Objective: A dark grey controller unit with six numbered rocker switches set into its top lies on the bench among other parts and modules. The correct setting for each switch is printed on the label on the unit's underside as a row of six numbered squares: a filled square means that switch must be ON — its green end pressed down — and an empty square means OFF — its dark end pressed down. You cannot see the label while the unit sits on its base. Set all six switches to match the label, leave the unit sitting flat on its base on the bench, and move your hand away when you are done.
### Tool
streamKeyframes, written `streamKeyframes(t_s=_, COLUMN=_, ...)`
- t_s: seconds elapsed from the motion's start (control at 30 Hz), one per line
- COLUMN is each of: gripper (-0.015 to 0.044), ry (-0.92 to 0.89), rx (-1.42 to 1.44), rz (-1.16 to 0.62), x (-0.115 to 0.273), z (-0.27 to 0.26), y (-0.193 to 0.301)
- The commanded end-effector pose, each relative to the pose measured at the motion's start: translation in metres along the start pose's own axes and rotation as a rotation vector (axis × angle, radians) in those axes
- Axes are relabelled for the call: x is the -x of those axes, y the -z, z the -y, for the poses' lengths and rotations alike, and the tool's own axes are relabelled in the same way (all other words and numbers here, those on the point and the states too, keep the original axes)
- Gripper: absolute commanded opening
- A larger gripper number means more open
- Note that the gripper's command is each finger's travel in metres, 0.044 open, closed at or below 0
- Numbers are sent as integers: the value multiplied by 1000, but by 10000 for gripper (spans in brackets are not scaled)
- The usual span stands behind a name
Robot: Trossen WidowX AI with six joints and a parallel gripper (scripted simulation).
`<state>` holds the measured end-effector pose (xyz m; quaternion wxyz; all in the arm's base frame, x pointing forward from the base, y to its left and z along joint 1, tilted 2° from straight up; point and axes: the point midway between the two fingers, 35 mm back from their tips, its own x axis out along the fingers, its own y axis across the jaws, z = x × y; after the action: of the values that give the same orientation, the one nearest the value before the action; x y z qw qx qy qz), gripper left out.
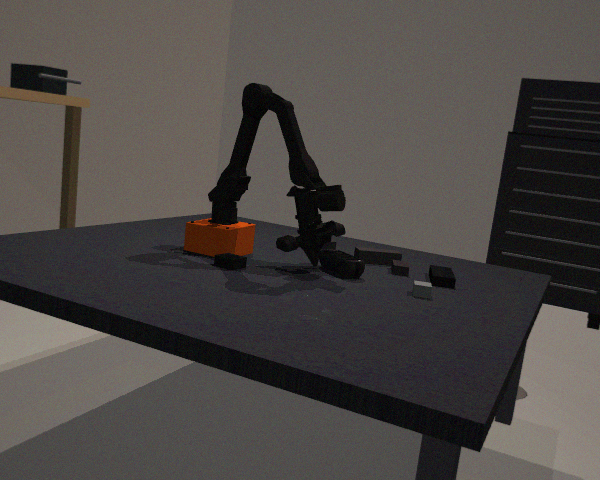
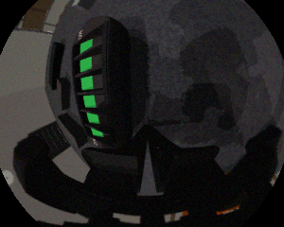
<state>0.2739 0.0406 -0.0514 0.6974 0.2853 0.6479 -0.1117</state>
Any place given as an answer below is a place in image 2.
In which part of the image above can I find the dark grey switch panel with green rocker switches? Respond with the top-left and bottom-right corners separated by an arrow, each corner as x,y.
71,15 -> 133,148

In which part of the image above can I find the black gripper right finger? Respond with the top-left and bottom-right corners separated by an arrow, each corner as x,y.
147,124 -> 221,193

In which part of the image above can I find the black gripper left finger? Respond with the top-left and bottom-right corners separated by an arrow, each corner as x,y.
81,124 -> 149,193

